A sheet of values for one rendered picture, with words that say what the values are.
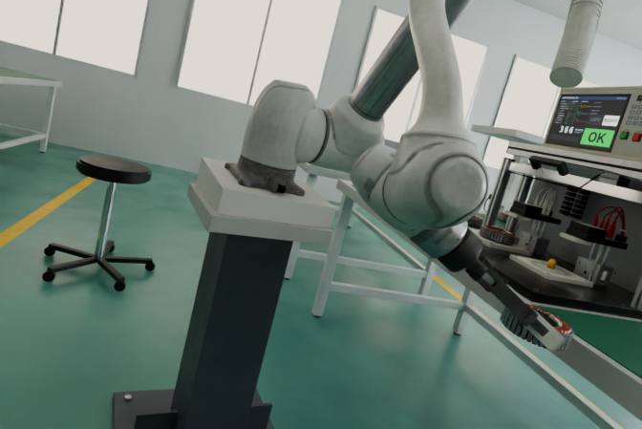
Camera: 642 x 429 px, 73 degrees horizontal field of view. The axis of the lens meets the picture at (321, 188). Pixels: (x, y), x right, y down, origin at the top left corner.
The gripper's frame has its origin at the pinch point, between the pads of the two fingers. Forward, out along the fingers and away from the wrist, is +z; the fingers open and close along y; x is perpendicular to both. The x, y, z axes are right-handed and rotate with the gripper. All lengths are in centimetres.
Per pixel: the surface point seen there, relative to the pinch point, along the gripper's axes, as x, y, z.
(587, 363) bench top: 1.0, 0.4, 11.5
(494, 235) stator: 9, -63, 10
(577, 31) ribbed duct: 125, -180, 6
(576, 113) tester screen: 55, -71, 2
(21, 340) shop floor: -132, -65, -80
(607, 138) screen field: 51, -57, 9
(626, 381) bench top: 3.2, 7.0, 12.7
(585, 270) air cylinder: 19, -49, 29
